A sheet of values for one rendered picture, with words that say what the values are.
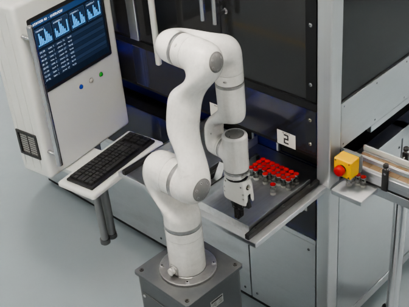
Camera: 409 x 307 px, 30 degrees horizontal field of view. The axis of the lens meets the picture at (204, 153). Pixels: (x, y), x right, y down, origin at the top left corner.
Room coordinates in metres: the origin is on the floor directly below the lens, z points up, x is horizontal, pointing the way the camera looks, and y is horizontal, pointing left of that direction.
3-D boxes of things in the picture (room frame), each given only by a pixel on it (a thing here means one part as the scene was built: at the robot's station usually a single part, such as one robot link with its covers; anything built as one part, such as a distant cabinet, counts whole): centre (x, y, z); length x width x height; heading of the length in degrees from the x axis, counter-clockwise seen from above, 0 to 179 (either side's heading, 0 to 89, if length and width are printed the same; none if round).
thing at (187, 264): (1.89, 0.09, 0.95); 0.19 x 0.19 x 0.18
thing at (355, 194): (2.21, -0.54, 0.87); 0.14 x 0.13 x 0.02; 134
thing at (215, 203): (2.21, -0.16, 0.90); 0.34 x 0.26 x 0.04; 134
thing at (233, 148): (2.07, -0.10, 1.19); 0.09 x 0.08 x 0.13; 43
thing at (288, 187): (2.29, -0.24, 0.91); 0.18 x 0.02 x 0.05; 44
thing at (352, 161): (2.20, -0.50, 1.00); 0.08 x 0.07 x 0.07; 134
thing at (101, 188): (2.67, 0.42, 0.79); 0.45 x 0.28 x 0.03; 141
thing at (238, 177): (2.06, -0.10, 1.10); 0.09 x 0.08 x 0.03; 44
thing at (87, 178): (2.65, 0.38, 0.82); 0.40 x 0.14 x 0.02; 141
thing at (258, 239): (2.37, -0.07, 0.87); 0.70 x 0.48 x 0.02; 44
